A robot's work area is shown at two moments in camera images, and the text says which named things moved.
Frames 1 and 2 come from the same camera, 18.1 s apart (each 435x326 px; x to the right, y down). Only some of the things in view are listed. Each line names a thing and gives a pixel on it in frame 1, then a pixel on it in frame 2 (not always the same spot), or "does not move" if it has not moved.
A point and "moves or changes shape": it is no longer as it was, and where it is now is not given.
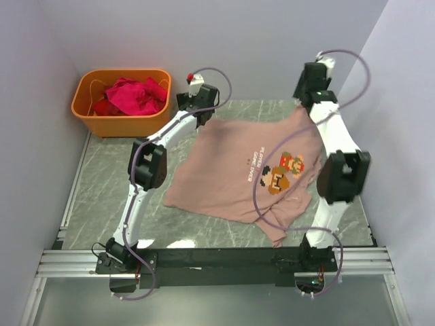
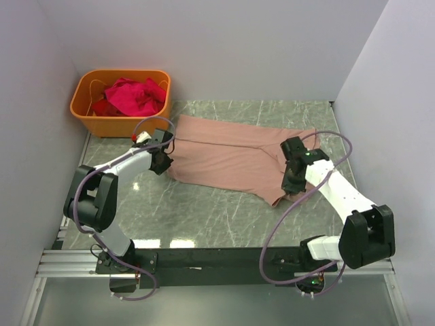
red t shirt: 104,107 does not move
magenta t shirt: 136,98 does not move
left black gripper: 183,98 → 160,170
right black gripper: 298,87 → 289,187
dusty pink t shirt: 261,172 moves or changes shape
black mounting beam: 216,267 does not move
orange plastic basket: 123,102 does not move
